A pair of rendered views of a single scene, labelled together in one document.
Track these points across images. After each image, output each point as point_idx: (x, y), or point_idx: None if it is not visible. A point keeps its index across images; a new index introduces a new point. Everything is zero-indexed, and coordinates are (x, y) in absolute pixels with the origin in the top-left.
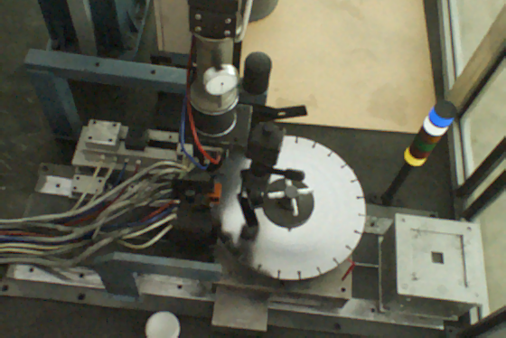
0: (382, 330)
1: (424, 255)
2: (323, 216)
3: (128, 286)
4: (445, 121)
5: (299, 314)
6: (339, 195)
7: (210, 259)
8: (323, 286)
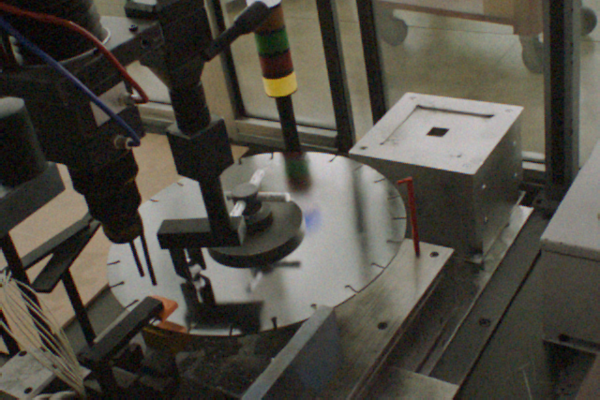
0: (511, 271)
1: (427, 141)
2: (307, 196)
3: None
4: None
5: (442, 365)
6: (284, 174)
7: None
8: (416, 274)
